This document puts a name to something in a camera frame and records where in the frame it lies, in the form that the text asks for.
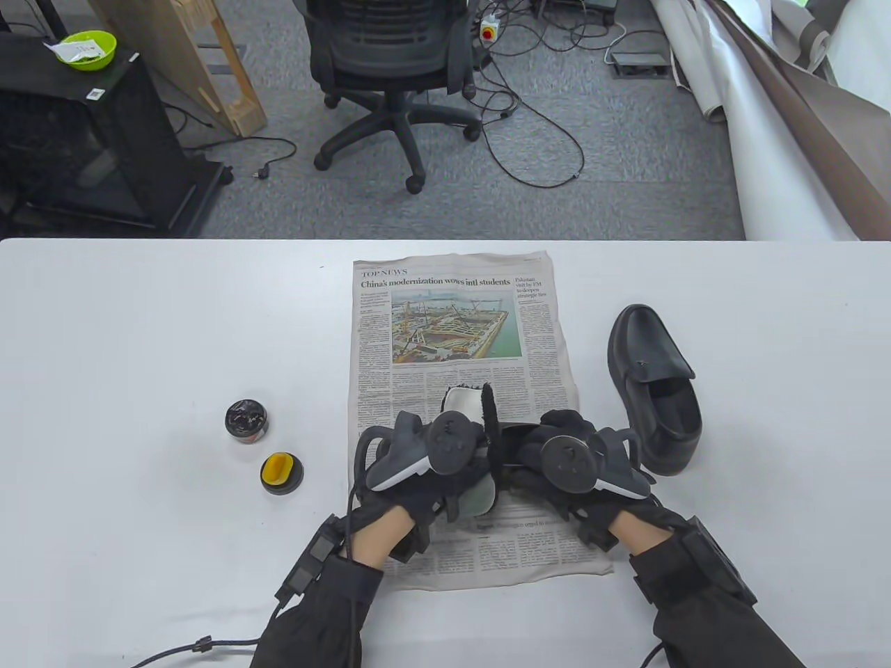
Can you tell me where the person's left hand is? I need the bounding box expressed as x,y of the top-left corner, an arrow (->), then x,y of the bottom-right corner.
346,459 -> 491,563

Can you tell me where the person's right hand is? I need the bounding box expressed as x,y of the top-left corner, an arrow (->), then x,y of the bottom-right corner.
512,409 -> 690,552

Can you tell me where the grey hand controller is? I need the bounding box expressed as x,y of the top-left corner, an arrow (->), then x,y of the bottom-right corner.
539,428 -> 652,499
355,411 -> 481,495

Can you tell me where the black leather shoe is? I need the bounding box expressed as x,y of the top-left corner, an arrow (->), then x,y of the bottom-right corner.
608,304 -> 702,476
487,423 -> 558,502

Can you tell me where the white polishing cloth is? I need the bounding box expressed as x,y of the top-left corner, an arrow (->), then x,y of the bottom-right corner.
442,381 -> 502,519

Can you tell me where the black round plastic lid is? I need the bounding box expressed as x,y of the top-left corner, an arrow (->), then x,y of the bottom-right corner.
260,454 -> 305,496

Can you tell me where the black shoe polish tin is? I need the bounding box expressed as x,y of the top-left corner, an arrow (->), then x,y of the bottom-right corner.
226,397 -> 270,443

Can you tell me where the printed newspaper sheet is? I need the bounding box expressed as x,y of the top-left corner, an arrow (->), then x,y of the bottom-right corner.
346,252 -> 615,592

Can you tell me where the person's left forearm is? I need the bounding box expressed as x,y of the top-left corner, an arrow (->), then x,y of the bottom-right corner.
251,504 -> 418,668

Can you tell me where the person's right forearm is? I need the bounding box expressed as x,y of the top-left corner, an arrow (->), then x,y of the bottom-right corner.
609,511 -> 805,668

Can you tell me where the black right wrist sensor module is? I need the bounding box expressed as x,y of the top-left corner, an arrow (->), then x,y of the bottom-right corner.
679,515 -> 758,606

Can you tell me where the black wrist sensor module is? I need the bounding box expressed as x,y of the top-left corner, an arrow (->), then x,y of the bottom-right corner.
679,515 -> 758,606
275,515 -> 345,606

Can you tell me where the black left wrist sensor module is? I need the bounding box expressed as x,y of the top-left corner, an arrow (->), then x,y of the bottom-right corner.
275,515 -> 345,606

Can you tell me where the white and brown rolled sheet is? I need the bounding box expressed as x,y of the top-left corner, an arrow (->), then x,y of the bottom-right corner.
651,0 -> 891,241

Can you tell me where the grey floor box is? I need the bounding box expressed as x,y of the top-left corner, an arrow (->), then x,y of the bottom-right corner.
610,51 -> 671,77

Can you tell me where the black mesh office chair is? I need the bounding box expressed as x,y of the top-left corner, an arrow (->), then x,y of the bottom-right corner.
292,0 -> 483,194

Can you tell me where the black cabinet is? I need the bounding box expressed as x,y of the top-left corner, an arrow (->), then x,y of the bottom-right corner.
0,31 -> 234,237

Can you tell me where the black device box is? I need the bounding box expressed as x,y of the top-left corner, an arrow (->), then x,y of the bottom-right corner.
533,0 -> 619,20

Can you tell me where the green plastic bowl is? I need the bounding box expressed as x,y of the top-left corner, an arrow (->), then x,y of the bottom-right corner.
54,30 -> 118,71

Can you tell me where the white packet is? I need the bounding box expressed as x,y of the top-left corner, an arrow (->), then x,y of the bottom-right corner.
43,38 -> 102,63

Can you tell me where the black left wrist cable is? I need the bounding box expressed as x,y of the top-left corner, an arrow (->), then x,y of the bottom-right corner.
129,602 -> 287,668

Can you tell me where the long black floor cable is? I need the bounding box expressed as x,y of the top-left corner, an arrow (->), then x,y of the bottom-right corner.
473,42 -> 585,187

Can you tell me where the black cable with plug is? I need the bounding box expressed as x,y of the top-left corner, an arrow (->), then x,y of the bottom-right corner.
182,136 -> 298,182

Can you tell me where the wooden frame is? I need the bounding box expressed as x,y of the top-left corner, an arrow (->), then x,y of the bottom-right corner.
89,0 -> 269,137

